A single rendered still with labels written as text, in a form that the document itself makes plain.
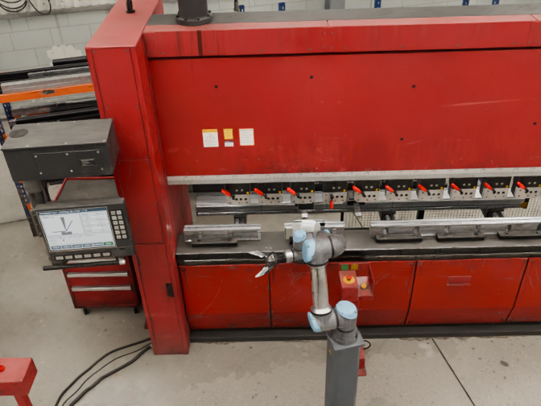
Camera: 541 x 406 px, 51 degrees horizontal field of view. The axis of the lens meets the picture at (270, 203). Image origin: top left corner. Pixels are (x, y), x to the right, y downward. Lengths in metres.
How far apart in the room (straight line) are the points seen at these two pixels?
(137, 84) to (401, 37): 1.37
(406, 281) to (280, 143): 1.32
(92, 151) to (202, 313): 1.67
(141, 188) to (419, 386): 2.27
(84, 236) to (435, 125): 2.04
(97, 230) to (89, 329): 1.63
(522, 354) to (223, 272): 2.20
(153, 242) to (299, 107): 1.21
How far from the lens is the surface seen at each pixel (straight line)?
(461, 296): 4.18
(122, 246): 3.18
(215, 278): 3.86
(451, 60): 3.27
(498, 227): 4.01
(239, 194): 3.54
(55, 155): 2.94
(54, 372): 4.46
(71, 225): 3.14
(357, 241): 3.78
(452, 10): 3.37
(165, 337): 4.18
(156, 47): 3.12
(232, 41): 3.07
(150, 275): 3.76
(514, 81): 3.44
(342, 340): 3.26
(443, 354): 4.37
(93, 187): 4.33
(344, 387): 3.57
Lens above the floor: 3.29
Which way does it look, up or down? 36 degrees down
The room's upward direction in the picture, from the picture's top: 2 degrees counter-clockwise
